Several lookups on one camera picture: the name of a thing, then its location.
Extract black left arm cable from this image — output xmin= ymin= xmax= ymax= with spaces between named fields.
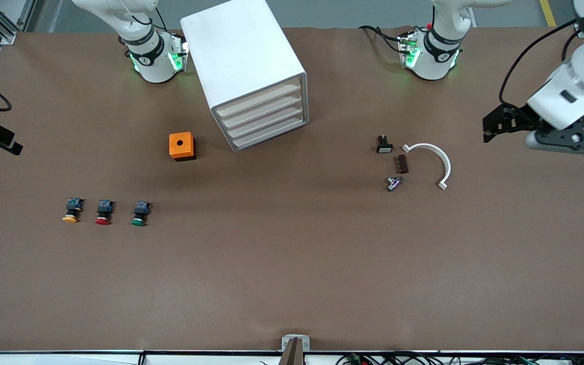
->
xmin=499 ymin=19 xmax=579 ymax=106

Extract tangled black cables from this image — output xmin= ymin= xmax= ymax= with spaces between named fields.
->
xmin=335 ymin=351 xmax=584 ymax=365

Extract black base power cable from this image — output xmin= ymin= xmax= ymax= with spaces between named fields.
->
xmin=359 ymin=24 xmax=407 ymax=55

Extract red mushroom push button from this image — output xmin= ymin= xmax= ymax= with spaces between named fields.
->
xmin=95 ymin=199 xmax=115 ymax=226

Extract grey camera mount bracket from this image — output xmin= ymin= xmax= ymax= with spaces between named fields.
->
xmin=281 ymin=334 xmax=311 ymax=365

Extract white curved plastic bracket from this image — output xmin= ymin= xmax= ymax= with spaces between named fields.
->
xmin=402 ymin=143 xmax=452 ymax=191

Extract yellow mushroom push button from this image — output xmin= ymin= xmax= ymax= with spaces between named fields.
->
xmin=62 ymin=198 xmax=85 ymax=224

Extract orange button enclosure box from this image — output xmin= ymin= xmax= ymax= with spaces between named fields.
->
xmin=169 ymin=131 xmax=196 ymax=162

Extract green mushroom push button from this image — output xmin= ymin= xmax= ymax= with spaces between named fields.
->
xmin=131 ymin=201 xmax=151 ymax=227

